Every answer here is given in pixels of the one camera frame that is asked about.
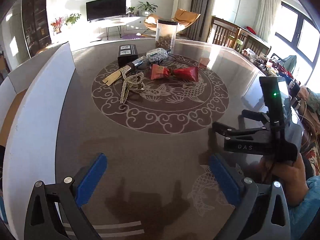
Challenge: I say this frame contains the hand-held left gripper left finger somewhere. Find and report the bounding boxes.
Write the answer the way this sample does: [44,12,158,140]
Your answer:
[24,152,108,240]

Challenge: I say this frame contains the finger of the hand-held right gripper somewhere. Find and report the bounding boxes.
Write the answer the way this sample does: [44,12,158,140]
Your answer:
[241,109,270,125]
[212,121,270,140]

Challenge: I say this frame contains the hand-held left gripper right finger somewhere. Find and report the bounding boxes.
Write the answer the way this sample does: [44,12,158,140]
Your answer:
[209,154,291,240]

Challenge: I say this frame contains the dark red candy-shaped pouch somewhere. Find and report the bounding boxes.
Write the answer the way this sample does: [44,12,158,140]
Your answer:
[172,67,199,82]

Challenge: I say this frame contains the light red candy-shaped pouch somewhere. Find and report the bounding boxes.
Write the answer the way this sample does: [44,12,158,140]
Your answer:
[150,64,173,80]

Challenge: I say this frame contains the clear bag of beads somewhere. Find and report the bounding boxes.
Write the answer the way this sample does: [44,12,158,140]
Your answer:
[146,48,170,63]

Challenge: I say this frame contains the rhinestone chain strap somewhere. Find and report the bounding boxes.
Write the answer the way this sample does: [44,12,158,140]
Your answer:
[120,71,145,104]

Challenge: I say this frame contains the pack of chopsticks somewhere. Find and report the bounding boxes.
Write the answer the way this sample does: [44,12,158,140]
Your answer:
[102,56,148,86]

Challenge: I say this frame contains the black box with hand drawings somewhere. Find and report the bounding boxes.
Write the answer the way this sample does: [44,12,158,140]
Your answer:
[117,44,138,67]

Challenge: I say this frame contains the person's right forearm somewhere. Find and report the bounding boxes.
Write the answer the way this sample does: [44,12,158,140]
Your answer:
[287,175,320,240]

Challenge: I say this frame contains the patterned brown desktop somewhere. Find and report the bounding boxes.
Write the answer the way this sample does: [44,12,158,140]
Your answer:
[54,39,308,240]

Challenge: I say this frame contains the person's right hand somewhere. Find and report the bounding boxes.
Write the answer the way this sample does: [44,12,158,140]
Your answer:
[259,152,309,207]

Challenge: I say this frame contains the pile of assorted clutter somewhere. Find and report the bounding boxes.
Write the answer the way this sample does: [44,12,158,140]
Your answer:
[241,49,320,155]

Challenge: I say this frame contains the dark-framed window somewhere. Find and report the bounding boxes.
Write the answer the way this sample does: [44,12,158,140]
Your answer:
[274,1,320,68]

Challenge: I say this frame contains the white sheer curtain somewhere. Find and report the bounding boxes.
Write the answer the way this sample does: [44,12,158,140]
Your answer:
[255,0,283,47]

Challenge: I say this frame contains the clear container with black lid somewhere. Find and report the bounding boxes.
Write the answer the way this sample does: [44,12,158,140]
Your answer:
[155,19,178,49]

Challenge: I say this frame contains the orange lounge chair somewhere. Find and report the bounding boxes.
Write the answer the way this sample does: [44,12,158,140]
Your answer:
[144,9,201,37]

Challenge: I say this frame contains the grey curtain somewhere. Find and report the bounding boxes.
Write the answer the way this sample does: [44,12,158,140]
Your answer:
[187,0,212,40]

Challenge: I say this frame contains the purple floor mat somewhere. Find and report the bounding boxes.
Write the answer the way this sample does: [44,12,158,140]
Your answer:
[122,34,148,40]

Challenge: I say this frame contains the large green potted plant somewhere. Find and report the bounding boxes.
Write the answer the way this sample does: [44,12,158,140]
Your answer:
[137,1,158,17]

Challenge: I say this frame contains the white television stand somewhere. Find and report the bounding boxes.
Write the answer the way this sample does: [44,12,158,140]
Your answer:
[92,16,150,40]

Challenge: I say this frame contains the red flower arrangement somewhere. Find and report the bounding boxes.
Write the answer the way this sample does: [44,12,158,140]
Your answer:
[51,17,64,33]

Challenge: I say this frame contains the green leafy potted plant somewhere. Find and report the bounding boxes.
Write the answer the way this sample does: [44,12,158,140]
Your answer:
[65,13,82,26]

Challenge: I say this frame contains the black flat television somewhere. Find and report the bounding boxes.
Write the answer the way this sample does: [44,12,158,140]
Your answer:
[86,0,127,22]

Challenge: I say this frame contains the dark glass display cabinet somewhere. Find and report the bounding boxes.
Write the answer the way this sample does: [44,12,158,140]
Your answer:
[21,0,52,57]

